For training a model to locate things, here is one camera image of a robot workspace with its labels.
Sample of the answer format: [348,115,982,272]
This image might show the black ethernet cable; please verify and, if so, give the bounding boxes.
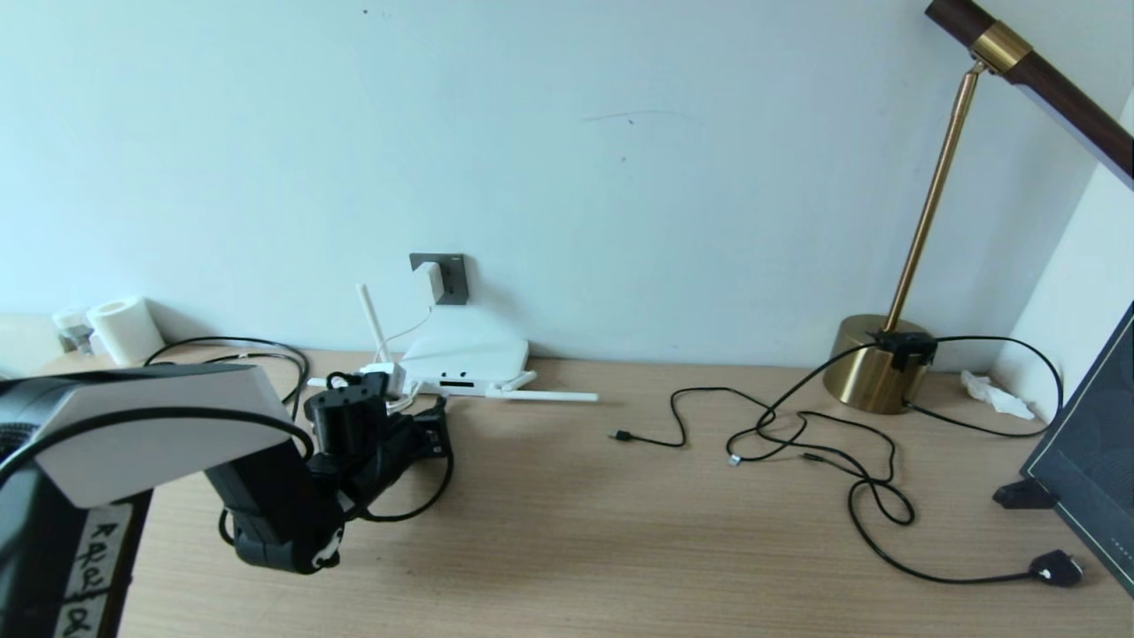
[142,336,448,549]

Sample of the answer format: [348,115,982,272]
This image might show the white wifi router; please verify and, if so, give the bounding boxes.
[307,284,601,405]

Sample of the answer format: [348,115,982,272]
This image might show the white toilet paper roll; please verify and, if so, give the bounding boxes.
[89,297,167,366]

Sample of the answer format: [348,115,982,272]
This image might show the small clear jar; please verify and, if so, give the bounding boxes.
[53,308,97,354]

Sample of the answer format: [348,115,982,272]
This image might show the brass desk lamp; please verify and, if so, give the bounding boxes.
[823,0,1134,416]

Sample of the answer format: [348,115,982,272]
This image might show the small black inline box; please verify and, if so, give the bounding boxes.
[873,329,938,370]

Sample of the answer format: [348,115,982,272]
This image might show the crumpled white tissue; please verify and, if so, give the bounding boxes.
[960,370,1036,420]

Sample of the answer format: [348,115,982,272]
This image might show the dark monitor with stand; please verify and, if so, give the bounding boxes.
[1021,301,1134,596]

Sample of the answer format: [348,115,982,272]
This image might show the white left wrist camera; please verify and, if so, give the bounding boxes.
[359,361,407,400]

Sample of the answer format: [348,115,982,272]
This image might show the grey wall socket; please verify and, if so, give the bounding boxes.
[409,253,469,306]

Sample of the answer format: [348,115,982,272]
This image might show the black USB cable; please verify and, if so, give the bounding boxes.
[610,387,896,484]

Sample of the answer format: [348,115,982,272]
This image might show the black silver-tipped cable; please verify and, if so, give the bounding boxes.
[726,341,887,466]

